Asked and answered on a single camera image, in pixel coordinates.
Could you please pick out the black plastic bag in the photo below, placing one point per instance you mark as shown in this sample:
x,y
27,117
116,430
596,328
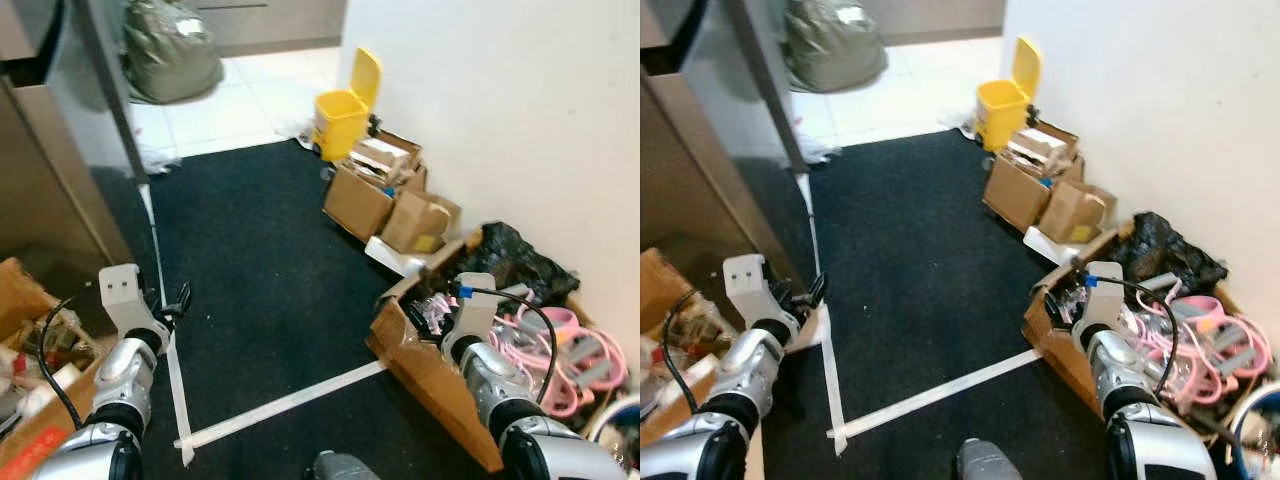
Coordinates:
x,y
1165,252
520,262

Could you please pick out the brown cabinet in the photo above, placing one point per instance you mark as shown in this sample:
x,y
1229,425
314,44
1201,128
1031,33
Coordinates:
x,y
45,170
690,170

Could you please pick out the small closed cardboard box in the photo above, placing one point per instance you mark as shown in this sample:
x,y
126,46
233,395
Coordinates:
x,y
1072,212
415,222

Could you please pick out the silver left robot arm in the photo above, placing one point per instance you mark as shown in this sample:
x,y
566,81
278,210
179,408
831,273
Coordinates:
x,y
120,375
745,375

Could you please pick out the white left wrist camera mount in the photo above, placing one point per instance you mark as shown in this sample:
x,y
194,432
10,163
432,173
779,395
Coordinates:
x,y
123,288
748,280

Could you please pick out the grey robot leg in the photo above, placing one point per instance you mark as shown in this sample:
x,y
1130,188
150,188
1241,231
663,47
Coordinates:
x,y
988,460
345,467

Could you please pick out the grey kitchen cabinet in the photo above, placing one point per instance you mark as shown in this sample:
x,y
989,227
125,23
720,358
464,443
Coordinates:
x,y
945,18
270,22

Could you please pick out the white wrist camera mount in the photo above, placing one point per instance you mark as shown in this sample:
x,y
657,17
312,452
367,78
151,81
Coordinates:
x,y
748,280
123,288
1100,295
478,305

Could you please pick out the cardboard box with papers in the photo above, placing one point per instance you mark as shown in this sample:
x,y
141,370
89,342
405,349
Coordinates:
x,y
355,205
1015,195

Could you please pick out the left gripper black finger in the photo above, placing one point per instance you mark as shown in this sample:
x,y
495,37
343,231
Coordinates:
x,y
186,295
820,288

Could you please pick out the round blue-rimmed object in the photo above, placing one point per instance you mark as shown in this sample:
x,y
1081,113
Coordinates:
x,y
1258,420
618,425

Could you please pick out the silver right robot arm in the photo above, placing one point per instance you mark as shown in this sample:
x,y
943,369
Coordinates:
x,y
1112,372
500,385

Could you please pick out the white floor tape strip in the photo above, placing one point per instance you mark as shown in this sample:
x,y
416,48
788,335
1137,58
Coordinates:
x,y
177,390
833,390
940,393
290,402

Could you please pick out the yellow plastic rubbish bin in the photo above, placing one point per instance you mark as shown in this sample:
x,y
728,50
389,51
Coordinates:
x,y
1002,108
340,120

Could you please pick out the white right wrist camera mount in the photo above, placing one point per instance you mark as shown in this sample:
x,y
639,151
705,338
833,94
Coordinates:
x,y
478,305
1100,295

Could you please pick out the white plastic piece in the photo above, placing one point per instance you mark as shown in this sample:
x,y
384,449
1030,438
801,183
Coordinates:
x,y
1045,247
395,258

